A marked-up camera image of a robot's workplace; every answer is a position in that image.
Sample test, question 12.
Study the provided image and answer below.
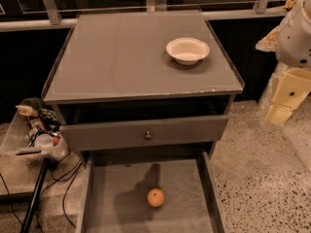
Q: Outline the clear plastic bin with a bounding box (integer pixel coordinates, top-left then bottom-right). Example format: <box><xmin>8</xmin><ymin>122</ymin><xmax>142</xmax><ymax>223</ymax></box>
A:
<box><xmin>0</xmin><ymin>98</ymin><xmax>69</xmax><ymax>162</ymax></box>

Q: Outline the grey drawer cabinet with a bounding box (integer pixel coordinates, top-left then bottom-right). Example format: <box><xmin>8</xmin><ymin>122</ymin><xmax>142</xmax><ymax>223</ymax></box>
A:
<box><xmin>42</xmin><ymin>11</ymin><xmax>244</xmax><ymax>162</ymax></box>

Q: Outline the metal railing ledge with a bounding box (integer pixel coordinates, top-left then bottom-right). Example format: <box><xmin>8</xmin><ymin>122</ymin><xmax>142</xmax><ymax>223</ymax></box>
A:
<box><xmin>0</xmin><ymin>6</ymin><xmax>288</xmax><ymax>32</ymax></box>

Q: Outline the white paper bowl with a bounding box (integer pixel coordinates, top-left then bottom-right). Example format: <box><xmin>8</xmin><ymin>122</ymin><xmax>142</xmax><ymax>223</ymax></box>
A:
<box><xmin>166</xmin><ymin>38</ymin><xmax>210</xmax><ymax>65</ymax></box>

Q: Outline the grey top drawer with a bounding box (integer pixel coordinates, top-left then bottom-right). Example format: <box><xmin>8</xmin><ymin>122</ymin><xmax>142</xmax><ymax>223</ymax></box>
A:
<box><xmin>60</xmin><ymin>116</ymin><xmax>228</xmax><ymax>151</ymax></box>

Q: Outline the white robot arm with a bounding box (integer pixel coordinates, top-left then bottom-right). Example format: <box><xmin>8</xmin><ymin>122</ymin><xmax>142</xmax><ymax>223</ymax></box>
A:
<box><xmin>256</xmin><ymin>0</ymin><xmax>311</xmax><ymax>124</ymax></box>

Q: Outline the green snack bag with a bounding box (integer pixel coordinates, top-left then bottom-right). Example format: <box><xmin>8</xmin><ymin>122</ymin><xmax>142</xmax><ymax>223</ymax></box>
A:
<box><xmin>38</xmin><ymin>109</ymin><xmax>60</xmax><ymax>126</ymax></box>

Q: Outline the white cup in bin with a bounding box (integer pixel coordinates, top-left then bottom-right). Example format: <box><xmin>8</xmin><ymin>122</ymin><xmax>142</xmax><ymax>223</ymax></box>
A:
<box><xmin>34</xmin><ymin>134</ymin><xmax>53</xmax><ymax>148</ymax></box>

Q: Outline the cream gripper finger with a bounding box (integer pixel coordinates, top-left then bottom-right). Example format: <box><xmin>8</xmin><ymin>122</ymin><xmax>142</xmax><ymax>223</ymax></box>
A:
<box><xmin>264</xmin><ymin>68</ymin><xmax>311</xmax><ymax>125</ymax></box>
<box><xmin>256</xmin><ymin>26</ymin><xmax>279</xmax><ymax>52</ymax></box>

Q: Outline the yellow object on ledge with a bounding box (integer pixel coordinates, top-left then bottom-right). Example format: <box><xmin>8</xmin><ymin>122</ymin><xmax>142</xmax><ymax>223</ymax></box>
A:
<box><xmin>284</xmin><ymin>0</ymin><xmax>298</xmax><ymax>11</ymax></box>

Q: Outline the round metal drawer knob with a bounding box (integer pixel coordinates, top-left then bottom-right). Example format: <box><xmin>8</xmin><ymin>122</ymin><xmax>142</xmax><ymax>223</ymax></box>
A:
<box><xmin>144</xmin><ymin>131</ymin><xmax>153</xmax><ymax>141</ymax></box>

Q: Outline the tan crumpled item in bin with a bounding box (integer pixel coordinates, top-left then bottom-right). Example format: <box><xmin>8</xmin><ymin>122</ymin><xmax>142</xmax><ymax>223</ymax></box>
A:
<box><xmin>16</xmin><ymin>105</ymin><xmax>39</xmax><ymax>117</ymax></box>

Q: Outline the black floor cable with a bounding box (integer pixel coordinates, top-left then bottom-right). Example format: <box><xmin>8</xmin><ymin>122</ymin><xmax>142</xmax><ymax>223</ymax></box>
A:
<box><xmin>35</xmin><ymin>152</ymin><xmax>84</xmax><ymax>230</ymax></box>

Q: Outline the black metal stand leg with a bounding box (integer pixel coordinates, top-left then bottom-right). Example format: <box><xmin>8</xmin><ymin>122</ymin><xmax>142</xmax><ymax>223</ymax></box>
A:
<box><xmin>19</xmin><ymin>159</ymin><xmax>50</xmax><ymax>233</ymax></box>

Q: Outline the grey open middle drawer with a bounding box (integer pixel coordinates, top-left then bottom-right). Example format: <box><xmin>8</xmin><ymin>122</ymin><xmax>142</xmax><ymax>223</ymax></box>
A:
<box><xmin>75</xmin><ymin>152</ymin><xmax>226</xmax><ymax>233</ymax></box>

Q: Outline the orange fruit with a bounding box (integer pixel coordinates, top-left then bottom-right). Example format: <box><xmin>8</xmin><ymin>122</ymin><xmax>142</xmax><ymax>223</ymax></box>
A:
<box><xmin>147</xmin><ymin>188</ymin><xmax>165</xmax><ymax>208</ymax></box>

